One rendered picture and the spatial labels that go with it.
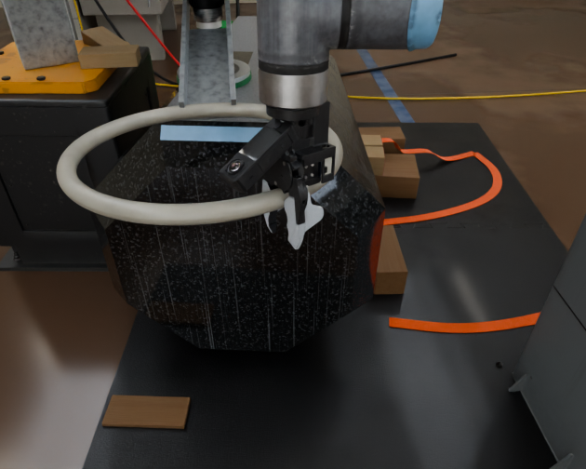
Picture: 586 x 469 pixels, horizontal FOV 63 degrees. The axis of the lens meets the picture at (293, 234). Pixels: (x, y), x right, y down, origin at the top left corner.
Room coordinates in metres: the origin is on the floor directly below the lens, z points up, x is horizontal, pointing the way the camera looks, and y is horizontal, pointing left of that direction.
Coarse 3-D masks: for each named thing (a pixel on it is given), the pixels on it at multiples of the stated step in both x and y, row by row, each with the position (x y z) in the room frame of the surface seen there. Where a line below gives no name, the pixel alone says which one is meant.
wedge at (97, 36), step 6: (84, 30) 2.05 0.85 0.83; (90, 30) 2.05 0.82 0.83; (96, 30) 2.06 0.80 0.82; (102, 30) 2.07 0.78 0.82; (108, 30) 2.08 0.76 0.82; (84, 36) 2.02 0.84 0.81; (90, 36) 2.00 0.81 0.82; (96, 36) 2.01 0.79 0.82; (102, 36) 2.01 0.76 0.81; (108, 36) 2.02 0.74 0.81; (114, 36) 2.03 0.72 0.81; (84, 42) 2.03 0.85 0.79; (90, 42) 1.99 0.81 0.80; (96, 42) 1.96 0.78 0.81; (102, 42) 1.97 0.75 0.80; (108, 42) 1.97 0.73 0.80; (114, 42) 1.98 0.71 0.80; (120, 42) 1.99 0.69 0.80; (126, 42) 2.00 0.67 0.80
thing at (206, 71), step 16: (192, 32) 1.31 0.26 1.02; (208, 32) 1.32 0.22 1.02; (224, 32) 1.32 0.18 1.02; (192, 48) 1.24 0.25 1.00; (208, 48) 1.24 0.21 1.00; (224, 48) 1.24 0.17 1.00; (192, 64) 1.18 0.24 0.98; (208, 64) 1.18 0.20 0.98; (224, 64) 1.18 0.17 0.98; (192, 80) 1.11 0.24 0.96; (208, 80) 1.12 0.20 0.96; (224, 80) 1.12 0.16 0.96; (192, 96) 1.06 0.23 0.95; (208, 96) 1.06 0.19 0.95; (224, 96) 1.06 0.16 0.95
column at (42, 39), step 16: (0, 0) 1.86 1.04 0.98; (16, 0) 1.73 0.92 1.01; (32, 0) 1.76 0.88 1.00; (48, 0) 1.78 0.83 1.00; (16, 16) 1.73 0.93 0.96; (32, 16) 1.75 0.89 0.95; (48, 16) 1.77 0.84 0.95; (64, 16) 1.80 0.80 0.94; (16, 32) 1.72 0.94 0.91; (32, 32) 1.74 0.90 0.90; (48, 32) 1.77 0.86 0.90; (64, 32) 1.79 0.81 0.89; (32, 48) 1.73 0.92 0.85; (48, 48) 1.76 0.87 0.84; (64, 48) 1.78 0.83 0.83; (32, 64) 1.73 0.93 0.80; (48, 64) 1.75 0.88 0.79
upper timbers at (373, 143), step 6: (366, 138) 2.27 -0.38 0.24; (372, 138) 2.27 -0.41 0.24; (378, 138) 2.27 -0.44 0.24; (366, 144) 2.20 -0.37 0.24; (372, 144) 2.20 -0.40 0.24; (378, 144) 2.20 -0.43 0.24; (366, 150) 2.14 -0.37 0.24; (372, 150) 2.14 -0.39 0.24; (378, 150) 2.14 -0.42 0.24; (372, 156) 2.07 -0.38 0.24; (378, 156) 2.07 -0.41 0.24; (384, 156) 2.07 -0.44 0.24; (372, 162) 2.07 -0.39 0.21; (378, 162) 2.06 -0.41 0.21; (372, 168) 2.07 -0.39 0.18; (378, 168) 2.06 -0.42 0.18; (378, 174) 2.06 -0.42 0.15
